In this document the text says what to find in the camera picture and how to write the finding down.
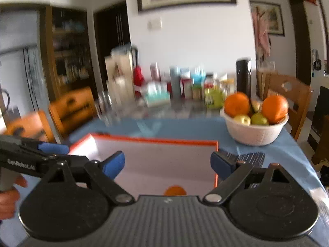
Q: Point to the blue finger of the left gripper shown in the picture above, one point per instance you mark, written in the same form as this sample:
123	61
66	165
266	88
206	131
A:
38	147

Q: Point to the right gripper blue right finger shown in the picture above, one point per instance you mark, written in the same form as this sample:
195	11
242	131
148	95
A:
232	174

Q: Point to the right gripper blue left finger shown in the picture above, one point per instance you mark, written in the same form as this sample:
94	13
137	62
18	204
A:
101	178

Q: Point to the small orange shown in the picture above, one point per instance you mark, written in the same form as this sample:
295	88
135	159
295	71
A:
175	191

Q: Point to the person's left hand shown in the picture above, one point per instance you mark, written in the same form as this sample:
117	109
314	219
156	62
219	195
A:
8	201

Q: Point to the near wooden chair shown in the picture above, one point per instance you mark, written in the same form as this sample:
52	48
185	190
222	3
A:
34	125

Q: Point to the wooden chair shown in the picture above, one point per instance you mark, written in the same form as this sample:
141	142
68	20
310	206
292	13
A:
34	125
72	110
286	96

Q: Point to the orange white cardboard box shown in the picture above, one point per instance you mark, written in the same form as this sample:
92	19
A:
154	165

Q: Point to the white fruit basket bowl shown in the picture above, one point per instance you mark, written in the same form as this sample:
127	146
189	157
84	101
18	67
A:
253	135

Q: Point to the far wooden chair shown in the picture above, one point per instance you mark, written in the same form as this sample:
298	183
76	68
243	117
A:
72	110

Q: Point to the yellow apple in bowl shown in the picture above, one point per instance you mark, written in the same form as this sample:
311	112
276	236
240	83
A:
242	119

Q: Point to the clear glass pitcher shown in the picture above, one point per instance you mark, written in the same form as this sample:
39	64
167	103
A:
106	109

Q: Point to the green pear in bowl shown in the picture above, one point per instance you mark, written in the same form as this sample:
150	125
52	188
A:
259	120

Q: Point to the left orange in bowl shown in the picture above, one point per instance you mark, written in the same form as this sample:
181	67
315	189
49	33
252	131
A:
237	104

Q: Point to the orange in bowl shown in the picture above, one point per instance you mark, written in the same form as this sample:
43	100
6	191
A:
237	104
275	108

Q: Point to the green panda mug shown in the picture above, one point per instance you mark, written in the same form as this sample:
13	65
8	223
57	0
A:
214	98

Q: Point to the right orange in bowl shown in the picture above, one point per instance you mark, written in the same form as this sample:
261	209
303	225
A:
275	108

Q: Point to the tissue box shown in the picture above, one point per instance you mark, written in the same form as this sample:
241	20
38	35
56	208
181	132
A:
155	94

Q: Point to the wooden display cabinet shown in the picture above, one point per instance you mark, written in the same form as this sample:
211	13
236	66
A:
65	50

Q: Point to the red supplement bottle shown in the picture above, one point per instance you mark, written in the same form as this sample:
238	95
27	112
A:
187	88

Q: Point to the red folded umbrella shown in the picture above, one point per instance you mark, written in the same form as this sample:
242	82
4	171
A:
138	78

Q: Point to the beige paper bag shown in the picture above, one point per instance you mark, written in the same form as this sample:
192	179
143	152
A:
120	78

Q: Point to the black thermos bottle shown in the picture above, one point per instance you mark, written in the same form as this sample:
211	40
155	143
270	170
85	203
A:
243	76

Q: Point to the pink thermos bottle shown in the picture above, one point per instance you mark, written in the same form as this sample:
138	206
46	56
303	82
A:
155	72

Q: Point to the right wooden chair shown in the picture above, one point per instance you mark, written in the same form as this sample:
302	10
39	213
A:
286	96

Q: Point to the grey cylinder container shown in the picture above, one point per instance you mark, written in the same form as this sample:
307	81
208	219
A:
175	75

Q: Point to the pink hanging garment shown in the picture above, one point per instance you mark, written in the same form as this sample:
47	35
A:
261	37

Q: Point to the small framed picture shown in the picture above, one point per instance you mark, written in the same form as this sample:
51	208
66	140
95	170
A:
271	13

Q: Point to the white wall switch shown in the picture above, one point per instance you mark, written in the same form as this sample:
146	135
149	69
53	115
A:
155	24

